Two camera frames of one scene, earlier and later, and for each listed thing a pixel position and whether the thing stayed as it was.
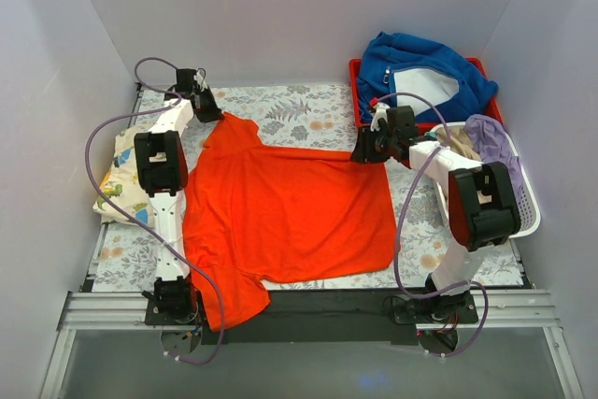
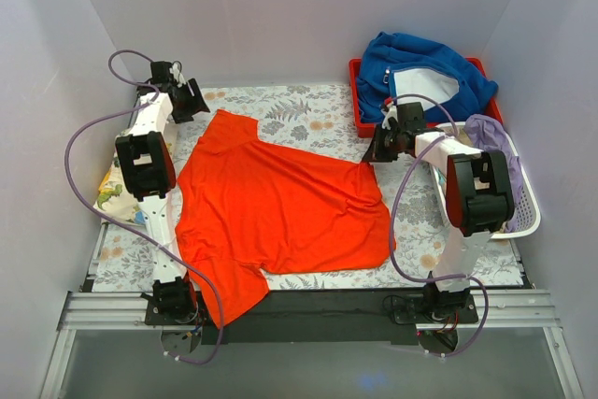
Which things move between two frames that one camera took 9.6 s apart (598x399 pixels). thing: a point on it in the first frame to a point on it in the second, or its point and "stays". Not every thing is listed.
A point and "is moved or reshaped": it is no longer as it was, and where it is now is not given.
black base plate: [328, 317] stays
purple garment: [494, 146] stays
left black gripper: [206, 106] to [188, 97]
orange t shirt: [256, 214] is moved or reshaped
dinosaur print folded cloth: [121, 185] stays
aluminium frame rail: [497, 309] stays
